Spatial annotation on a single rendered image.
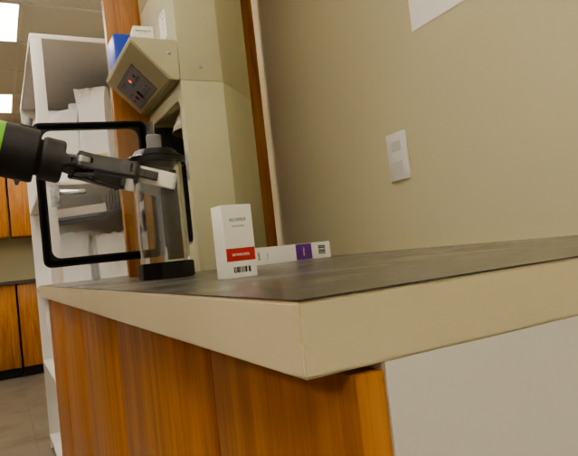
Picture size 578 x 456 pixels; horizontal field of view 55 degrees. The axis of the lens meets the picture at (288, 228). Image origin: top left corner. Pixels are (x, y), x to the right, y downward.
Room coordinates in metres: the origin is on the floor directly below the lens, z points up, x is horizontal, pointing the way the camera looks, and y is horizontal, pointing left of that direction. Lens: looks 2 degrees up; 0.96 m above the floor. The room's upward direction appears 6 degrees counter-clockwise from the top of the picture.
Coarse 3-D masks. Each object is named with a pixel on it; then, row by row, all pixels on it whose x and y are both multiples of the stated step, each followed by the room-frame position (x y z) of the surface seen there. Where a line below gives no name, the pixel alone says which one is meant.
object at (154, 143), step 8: (152, 136) 1.02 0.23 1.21; (160, 136) 1.03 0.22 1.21; (152, 144) 1.02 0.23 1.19; (160, 144) 1.03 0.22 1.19; (136, 152) 1.01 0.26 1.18; (144, 152) 0.99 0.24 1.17; (152, 152) 0.99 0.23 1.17; (160, 152) 1.00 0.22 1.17; (168, 152) 1.00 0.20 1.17; (176, 152) 1.03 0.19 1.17
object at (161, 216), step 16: (144, 160) 0.98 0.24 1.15; (160, 160) 0.99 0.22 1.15; (176, 160) 1.01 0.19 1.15; (144, 192) 0.99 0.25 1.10; (160, 192) 0.99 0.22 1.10; (176, 192) 1.01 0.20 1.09; (144, 208) 0.99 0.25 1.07; (160, 208) 0.99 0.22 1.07; (176, 208) 1.01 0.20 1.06; (144, 224) 1.00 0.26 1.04; (160, 224) 0.99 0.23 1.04; (176, 224) 1.00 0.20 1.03; (144, 240) 1.00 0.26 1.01; (160, 240) 0.99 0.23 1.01; (176, 240) 1.00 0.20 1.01; (144, 256) 1.00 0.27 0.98; (160, 256) 0.99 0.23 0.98; (176, 256) 1.00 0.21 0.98
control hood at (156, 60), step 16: (128, 48) 1.32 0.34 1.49; (144, 48) 1.30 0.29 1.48; (160, 48) 1.32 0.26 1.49; (176, 48) 1.34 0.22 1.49; (128, 64) 1.39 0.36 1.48; (144, 64) 1.34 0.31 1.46; (160, 64) 1.31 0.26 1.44; (176, 64) 1.33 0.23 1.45; (112, 80) 1.52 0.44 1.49; (160, 80) 1.36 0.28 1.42; (176, 80) 1.33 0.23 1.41; (160, 96) 1.45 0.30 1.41; (144, 112) 1.59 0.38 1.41
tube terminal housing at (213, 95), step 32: (160, 0) 1.42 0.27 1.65; (192, 0) 1.36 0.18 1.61; (224, 0) 1.46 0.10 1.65; (192, 32) 1.35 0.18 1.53; (224, 32) 1.43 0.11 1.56; (192, 64) 1.35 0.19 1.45; (224, 64) 1.41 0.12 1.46; (192, 96) 1.35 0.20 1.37; (224, 96) 1.39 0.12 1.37; (192, 128) 1.34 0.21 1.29; (224, 128) 1.38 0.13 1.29; (192, 160) 1.34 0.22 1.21; (224, 160) 1.38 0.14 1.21; (256, 160) 1.57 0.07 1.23; (192, 192) 1.34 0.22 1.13; (224, 192) 1.37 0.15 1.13; (256, 192) 1.54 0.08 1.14; (192, 224) 1.36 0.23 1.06; (256, 224) 1.51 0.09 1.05; (192, 256) 1.38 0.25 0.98
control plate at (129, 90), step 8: (128, 72) 1.42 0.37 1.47; (136, 72) 1.40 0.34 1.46; (136, 80) 1.43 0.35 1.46; (144, 80) 1.41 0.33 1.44; (120, 88) 1.53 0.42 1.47; (128, 88) 1.50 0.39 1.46; (136, 88) 1.47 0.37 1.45; (152, 88) 1.42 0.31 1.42; (128, 96) 1.54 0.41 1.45; (144, 96) 1.49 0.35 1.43; (136, 104) 1.56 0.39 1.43; (144, 104) 1.53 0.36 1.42
